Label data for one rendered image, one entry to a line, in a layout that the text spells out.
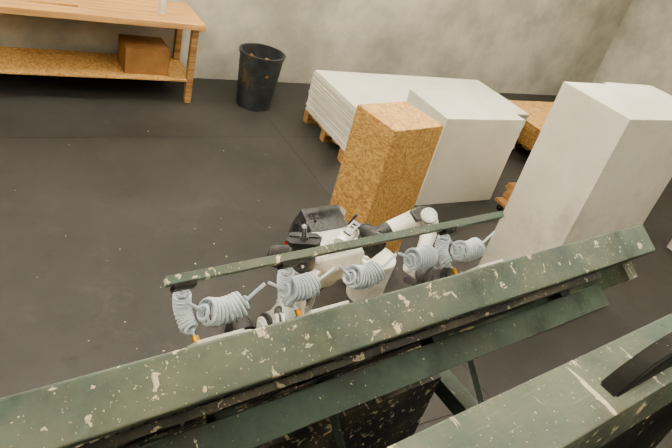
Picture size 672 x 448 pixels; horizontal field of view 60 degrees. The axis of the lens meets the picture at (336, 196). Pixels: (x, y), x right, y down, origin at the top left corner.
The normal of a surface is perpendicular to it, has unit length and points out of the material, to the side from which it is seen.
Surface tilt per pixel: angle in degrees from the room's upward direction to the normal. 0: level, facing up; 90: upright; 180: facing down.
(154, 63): 90
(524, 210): 90
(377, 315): 32
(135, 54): 90
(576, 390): 0
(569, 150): 90
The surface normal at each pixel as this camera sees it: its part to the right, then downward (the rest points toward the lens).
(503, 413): 0.24, -0.83
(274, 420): 0.48, -0.42
